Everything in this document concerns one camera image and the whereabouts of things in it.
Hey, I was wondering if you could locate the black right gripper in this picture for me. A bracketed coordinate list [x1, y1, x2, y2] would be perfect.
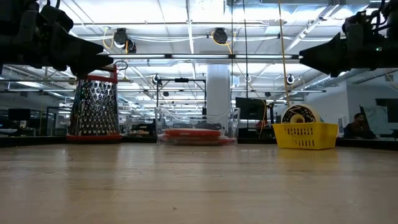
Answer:
[298, 12, 398, 77]

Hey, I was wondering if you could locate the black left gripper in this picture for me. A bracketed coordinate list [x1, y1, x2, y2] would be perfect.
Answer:
[0, 6, 114, 78]

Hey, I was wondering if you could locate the chocolate glazed donut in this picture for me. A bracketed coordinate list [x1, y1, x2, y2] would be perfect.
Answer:
[280, 104, 321, 124]

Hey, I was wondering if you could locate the red popcorn bag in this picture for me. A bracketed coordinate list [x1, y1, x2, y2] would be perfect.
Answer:
[159, 136, 236, 146]

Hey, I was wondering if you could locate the red steel box grater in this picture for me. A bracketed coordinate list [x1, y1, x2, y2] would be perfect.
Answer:
[66, 63, 123, 144]

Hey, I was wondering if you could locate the person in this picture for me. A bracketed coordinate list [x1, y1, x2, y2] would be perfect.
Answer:
[343, 113, 377, 140]

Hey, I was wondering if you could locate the yellow plastic basket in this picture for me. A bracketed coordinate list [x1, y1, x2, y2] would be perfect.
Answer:
[272, 122, 339, 151]

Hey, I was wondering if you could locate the white pillar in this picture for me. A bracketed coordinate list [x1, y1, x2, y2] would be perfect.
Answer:
[206, 63, 233, 118]

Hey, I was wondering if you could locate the long ceiling light bar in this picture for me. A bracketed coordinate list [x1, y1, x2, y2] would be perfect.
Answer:
[102, 53, 301, 60]

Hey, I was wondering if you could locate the clear plastic bin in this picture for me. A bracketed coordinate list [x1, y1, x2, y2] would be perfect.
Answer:
[154, 105, 241, 146]

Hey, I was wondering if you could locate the black ceiling cable reel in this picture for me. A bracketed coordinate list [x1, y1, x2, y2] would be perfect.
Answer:
[212, 27, 229, 45]
[112, 27, 137, 54]

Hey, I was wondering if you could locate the yellow power cable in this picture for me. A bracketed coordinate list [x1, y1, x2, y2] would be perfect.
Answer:
[277, 0, 292, 106]

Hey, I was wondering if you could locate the black wall monitor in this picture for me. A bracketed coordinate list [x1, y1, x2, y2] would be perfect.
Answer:
[235, 96, 267, 121]

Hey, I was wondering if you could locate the black overhead frame rig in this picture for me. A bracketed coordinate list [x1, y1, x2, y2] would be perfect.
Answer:
[156, 77, 208, 116]

